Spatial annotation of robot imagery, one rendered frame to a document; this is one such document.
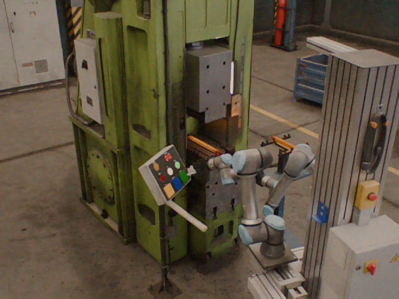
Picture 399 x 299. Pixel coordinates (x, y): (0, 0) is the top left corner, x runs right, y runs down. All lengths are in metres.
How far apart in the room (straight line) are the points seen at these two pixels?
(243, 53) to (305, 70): 3.75
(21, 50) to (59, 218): 4.12
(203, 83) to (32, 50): 5.37
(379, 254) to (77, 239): 2.81
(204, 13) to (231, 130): 1.00
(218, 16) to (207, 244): 1.79
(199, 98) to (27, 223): 2.28
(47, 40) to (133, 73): 4.92
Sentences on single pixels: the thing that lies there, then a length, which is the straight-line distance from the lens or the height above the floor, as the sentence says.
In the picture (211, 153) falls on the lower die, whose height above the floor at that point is 0.99.
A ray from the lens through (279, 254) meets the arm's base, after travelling 2.73.
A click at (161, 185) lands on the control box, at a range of 2.92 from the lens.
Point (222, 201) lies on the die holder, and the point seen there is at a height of 0.58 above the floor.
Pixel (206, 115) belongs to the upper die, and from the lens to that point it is 3.27.
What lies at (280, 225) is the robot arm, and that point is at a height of 1.04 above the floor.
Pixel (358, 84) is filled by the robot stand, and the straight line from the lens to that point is 2.05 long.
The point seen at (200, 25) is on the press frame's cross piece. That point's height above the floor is 1.93.
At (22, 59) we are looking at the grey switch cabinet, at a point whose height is 0.55.
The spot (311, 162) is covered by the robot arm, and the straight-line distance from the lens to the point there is 2.92.
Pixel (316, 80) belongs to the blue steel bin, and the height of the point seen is 0.43.
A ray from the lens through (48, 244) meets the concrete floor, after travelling 4.34.
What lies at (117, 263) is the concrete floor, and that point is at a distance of 3.99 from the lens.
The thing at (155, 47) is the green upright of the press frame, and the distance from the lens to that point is 3.05.
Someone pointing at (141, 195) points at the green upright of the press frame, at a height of 0.51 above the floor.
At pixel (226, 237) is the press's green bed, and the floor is 0.16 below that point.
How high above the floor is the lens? 2.56
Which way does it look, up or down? 27 degrees down
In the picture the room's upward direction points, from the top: straight up
